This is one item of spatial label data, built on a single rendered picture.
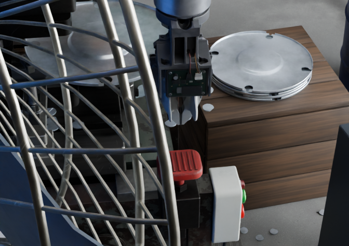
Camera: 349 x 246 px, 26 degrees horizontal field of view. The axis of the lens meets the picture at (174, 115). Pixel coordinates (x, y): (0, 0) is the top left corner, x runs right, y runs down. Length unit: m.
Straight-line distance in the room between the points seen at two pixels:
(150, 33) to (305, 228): 0.91
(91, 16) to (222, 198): 0.45
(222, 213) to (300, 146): 0.74
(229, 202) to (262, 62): 0.79
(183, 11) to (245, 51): 1.16
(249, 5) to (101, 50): 1.74
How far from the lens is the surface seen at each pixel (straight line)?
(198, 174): 1.18
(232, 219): 1.38
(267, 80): 2.02
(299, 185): 2.18
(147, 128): 1.43
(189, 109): 1.11
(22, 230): 0.38
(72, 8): 1.31
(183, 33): 0.96
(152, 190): 1.31
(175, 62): 0.99
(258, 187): 2.12
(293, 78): 2.04
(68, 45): 1.42
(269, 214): 2.18
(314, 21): 3.02
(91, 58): 1.38
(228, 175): 1.36
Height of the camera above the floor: 1.56
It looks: 39 degrees down
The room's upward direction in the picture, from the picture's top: straight up
